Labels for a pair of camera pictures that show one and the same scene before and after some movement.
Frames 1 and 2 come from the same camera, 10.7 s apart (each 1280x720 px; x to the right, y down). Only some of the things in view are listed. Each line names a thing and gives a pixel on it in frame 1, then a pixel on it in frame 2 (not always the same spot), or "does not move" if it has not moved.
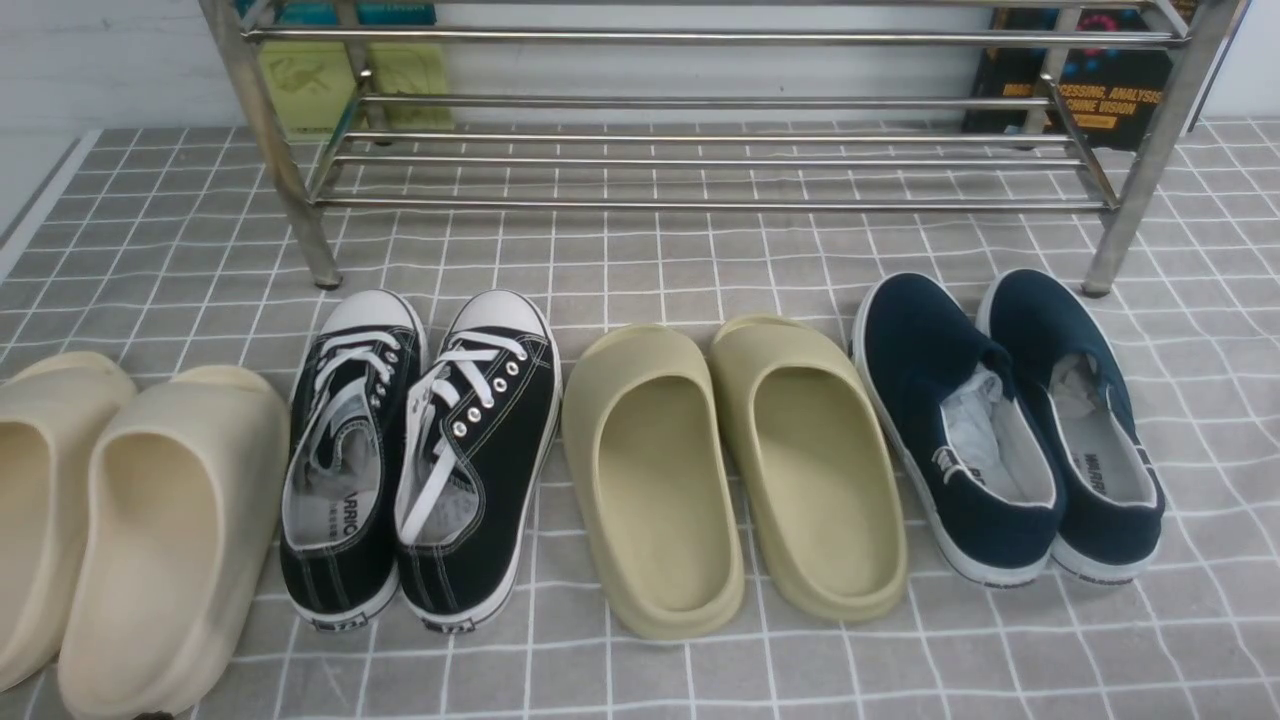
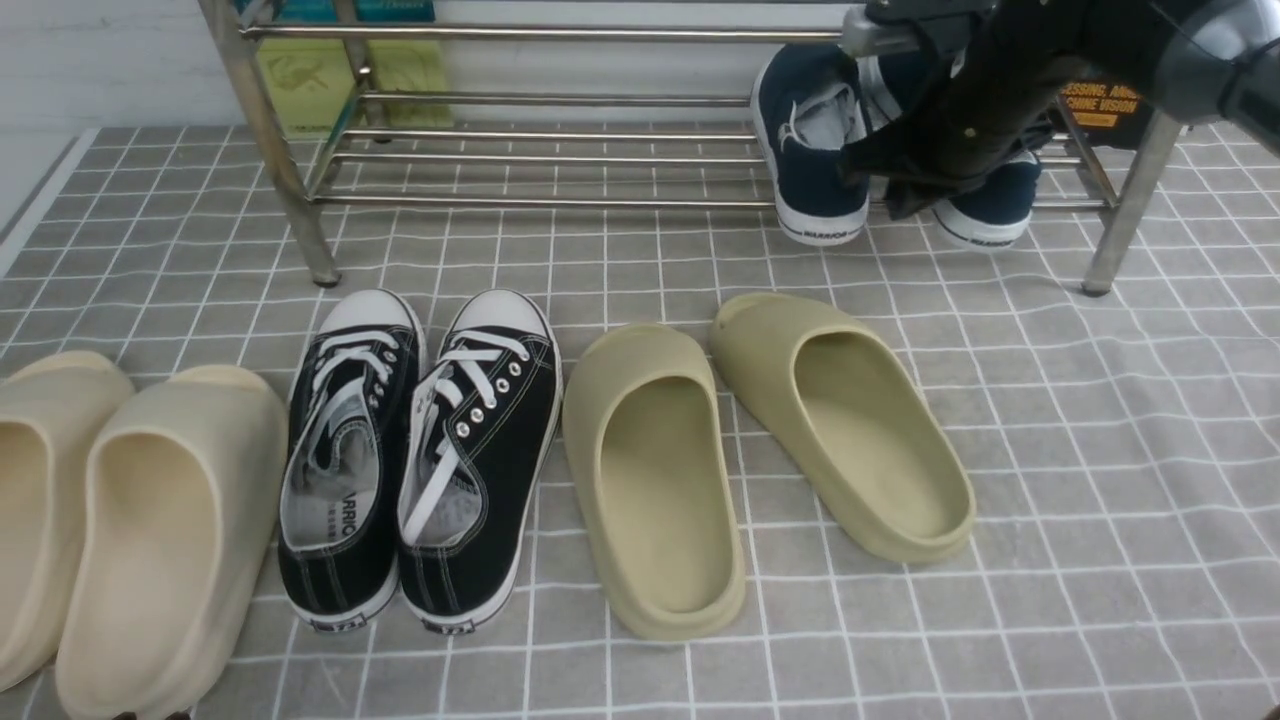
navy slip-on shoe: [980, 463] -> [807, 101]
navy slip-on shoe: [1102, 480] -> [994, 214]
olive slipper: [814, 471] -> [855, 421]
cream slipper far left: [49, 413] does not move
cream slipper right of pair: [185, 500] does not move
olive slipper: [652, 441] does not move
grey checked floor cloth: [168, 246] does not move
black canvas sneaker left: [358, 382] does not move
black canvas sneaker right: [478, 459] does not move
